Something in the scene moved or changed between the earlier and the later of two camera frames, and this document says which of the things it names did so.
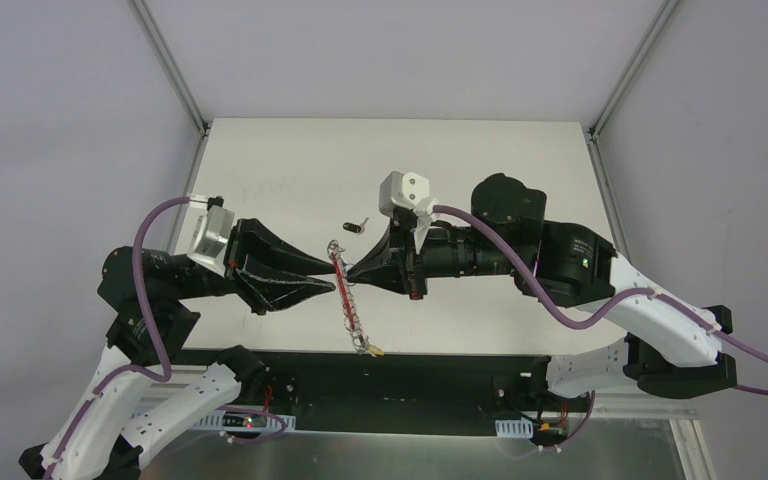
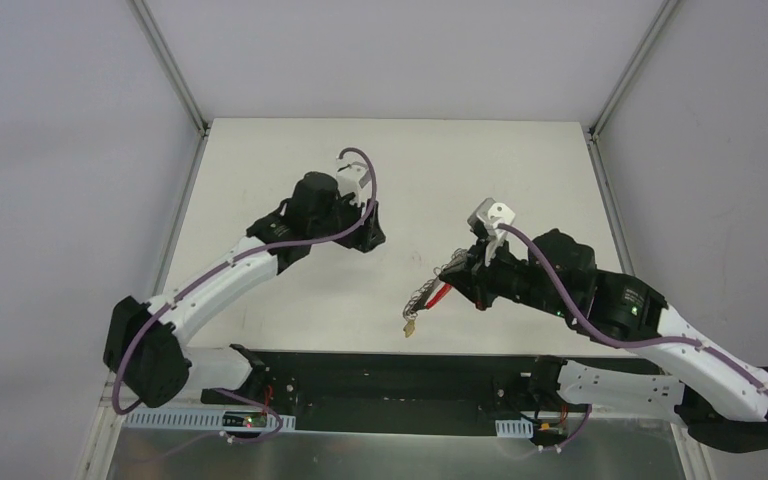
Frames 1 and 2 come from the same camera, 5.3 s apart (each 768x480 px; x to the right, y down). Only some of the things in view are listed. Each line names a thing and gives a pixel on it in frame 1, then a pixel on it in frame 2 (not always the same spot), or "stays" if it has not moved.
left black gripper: x=236 y=263 → x=369 y=230
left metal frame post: x=171 y=62 stays
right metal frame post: x=666 y=9 stays
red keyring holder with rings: x=354 y=321 → x=433 y=291
